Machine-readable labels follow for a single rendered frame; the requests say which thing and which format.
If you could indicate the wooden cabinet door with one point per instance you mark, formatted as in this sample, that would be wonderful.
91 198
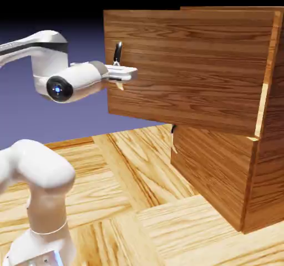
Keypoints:
213 170
188 70

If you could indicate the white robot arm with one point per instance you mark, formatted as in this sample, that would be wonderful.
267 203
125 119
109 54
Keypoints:
51 163

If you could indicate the wooden cabinet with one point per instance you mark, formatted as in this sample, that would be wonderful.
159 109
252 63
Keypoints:
270 159

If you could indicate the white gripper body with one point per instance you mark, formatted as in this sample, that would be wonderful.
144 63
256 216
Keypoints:
122 73

